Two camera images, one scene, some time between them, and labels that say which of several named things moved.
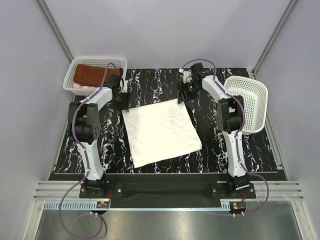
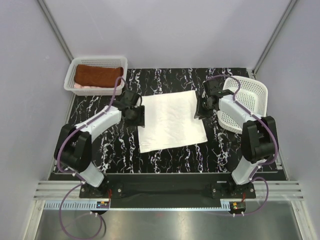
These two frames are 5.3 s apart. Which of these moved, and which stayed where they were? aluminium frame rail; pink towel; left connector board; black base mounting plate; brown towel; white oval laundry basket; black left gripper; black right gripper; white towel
Moved: black left gripper; white towel; black right gripper
Stayed: brown towel; white oval laundry basket; left connector board; pink towel; aluminium frame rail; black base mounting plate
